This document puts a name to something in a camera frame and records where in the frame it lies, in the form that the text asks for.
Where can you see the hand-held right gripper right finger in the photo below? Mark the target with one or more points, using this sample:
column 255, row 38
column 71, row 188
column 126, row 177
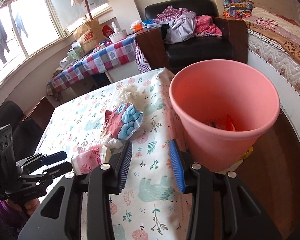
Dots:
column 177, row 165

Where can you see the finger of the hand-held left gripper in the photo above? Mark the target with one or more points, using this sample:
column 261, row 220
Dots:
column 55, row 168
column 53, row 157

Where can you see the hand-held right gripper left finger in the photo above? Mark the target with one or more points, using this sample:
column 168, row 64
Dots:
column 125, row 165

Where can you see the crushed pink floral paper cup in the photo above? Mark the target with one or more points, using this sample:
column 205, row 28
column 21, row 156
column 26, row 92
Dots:
column 86, row 160

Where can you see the red plastic bag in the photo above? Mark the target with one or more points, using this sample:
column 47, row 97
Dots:
column 230, row 125

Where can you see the pink plastic bin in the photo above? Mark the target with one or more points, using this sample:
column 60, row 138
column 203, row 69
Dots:
column 215, row 100

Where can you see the person's left forearm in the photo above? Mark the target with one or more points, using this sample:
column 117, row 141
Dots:
column 5, row 212

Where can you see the person's left hand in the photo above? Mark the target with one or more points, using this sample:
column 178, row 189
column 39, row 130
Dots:
column 31, row 207

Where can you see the white crumpled tissue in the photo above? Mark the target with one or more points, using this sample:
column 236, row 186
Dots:
column 113, row 143

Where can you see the red blue cloud print wrapper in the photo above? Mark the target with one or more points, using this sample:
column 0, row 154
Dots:
column 125, row 122

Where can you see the black chair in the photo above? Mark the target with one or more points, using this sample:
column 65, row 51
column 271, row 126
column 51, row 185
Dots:
column 7, row 112

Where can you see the floral tablecloth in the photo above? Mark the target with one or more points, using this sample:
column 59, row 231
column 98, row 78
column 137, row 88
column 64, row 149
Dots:
column 145, row 212

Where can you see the yellow white paper scrap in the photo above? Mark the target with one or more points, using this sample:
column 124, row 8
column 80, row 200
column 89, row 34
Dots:
column 246, row 156

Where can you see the green box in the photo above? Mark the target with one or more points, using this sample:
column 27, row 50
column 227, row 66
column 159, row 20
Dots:
column 76, row 53

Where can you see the checkered tablecloth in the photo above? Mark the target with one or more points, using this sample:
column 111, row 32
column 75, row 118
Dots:
column 102, row 55

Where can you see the hanging dark garment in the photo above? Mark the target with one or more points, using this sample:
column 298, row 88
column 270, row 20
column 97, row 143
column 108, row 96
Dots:
column 1, row 40

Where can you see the black armchair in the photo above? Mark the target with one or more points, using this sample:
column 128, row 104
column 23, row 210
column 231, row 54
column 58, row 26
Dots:
column 202, row 52

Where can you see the dark wooden cabinet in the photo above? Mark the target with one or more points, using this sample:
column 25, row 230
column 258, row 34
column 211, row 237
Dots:
column 150, row 50

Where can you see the brown paper bag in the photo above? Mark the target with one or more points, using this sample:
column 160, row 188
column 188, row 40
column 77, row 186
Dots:
column 90, row 35

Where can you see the white bowl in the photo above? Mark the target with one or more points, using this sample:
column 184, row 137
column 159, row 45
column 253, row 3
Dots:
column 118, row 37

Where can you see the hanging blue garment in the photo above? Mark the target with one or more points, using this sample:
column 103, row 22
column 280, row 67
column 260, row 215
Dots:
column 21, row 25

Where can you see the red card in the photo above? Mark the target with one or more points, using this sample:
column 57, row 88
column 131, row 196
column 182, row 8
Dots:
column 107, row 32

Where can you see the dark wooden nightstand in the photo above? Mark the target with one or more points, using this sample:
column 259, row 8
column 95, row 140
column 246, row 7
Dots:
column 235, row 40

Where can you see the pile of clothes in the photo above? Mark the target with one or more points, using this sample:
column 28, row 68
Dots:
column 182, row 27

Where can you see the orange tissue box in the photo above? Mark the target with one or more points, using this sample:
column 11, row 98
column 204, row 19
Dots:
column 136, row 27

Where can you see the blue plastic packet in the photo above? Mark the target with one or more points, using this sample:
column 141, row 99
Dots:
column 151, row 23

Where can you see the bed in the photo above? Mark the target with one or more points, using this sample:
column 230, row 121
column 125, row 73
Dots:
column 277, row 55

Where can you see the wooden coat rack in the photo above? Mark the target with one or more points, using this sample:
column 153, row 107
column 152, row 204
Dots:
column 88, row 7

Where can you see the colourful pillow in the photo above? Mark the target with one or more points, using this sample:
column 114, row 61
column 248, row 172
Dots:
column 237, row 6

